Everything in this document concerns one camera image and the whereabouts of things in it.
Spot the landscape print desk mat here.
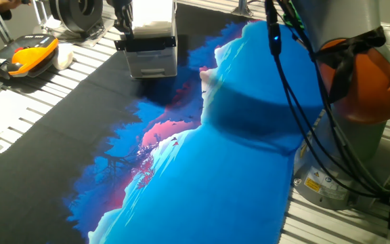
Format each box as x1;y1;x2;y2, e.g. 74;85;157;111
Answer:
0;3;323;244

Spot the person's hand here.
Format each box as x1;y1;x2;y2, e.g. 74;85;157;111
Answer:
0;0;24;12

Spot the black handle bar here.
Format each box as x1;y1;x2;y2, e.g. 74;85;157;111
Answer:
113;35;177;53

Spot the black fabric strap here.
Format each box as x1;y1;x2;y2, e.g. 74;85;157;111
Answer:
311;26;387;102

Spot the black filament spool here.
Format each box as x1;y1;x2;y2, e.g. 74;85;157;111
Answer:
47;0;104;35

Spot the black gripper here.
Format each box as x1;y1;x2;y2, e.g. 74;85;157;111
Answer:
106;0;135;37

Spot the orange and black teach pendant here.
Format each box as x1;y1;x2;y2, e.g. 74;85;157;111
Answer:
0;33;60;81

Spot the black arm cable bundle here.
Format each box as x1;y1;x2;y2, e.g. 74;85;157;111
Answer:
264;0;390;204

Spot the white foam block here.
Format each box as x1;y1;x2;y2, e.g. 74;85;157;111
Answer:
51;43;75;71

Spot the small silver drawer cabinet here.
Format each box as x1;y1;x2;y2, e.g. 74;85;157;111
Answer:
123;0;179;80

